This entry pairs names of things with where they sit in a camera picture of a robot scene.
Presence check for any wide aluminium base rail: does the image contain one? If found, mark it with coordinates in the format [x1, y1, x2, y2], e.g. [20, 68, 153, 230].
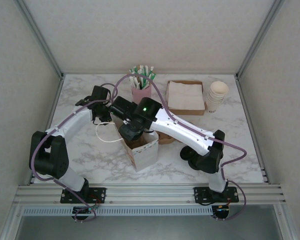
[14, 183, 287, 208]

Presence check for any aluminium frame post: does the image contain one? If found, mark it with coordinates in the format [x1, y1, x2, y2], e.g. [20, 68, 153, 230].
[235, 0, 286, 80]
[16, 0, 65, 80]

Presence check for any grey slotted cable duct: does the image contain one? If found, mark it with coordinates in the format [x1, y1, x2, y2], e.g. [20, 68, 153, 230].
[22, 206, 214, 216]

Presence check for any white printed paper bag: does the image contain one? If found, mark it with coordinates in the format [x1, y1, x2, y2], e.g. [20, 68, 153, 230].
[95, 113, 160, 174]

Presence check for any white paper napkin stack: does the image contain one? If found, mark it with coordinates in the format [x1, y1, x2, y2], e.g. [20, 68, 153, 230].
[166, 82, 206, 111]

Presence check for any brown cardboard tray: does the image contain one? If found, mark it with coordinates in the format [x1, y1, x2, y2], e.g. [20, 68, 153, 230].
[166, 79, 206, 116]

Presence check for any pink straw holder cup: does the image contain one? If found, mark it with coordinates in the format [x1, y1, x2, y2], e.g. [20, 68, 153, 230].
[130, 83, 153, 104]

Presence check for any aluminium lower frame bar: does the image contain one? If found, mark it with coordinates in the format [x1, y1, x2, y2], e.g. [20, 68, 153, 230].
[273, 203, 291, 240]
[0, 204, 25, 240]

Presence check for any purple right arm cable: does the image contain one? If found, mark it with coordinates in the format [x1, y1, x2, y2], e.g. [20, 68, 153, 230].
[113, 74, 248, 222]

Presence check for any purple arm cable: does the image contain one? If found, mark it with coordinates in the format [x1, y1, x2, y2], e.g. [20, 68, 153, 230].
[29, 83, 116, 223]
[113, 74, 248, 222]

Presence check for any white paper cup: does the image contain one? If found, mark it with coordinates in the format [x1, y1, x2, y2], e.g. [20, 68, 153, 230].
[209, 81, 230, 97]
[206, 97, 225, 107]
[206, 101, 223, 114]
[207, 94, 226, 104]
[207, 91, 227, 102]
[208, 89, 228, 99]

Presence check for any aluminium table side rail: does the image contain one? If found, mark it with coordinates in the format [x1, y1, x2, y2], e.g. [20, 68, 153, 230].
[26, 74, 66, 187]
[235, 74, 270, 187]

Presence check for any green white wrapped straw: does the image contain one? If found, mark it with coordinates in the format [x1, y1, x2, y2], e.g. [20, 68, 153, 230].
[141, 64, 150, 90]
[129, 65, 141, 89]
[146, 72, 158, 89]
[145, 65, 155, 89]

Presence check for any green circuit board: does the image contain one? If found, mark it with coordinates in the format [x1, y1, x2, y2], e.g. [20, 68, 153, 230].
[213, 204, 230, 217]
[72, 206, 96, 216]

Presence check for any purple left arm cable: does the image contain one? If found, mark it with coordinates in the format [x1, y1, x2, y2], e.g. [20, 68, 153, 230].
[29, 83, 116, 223]

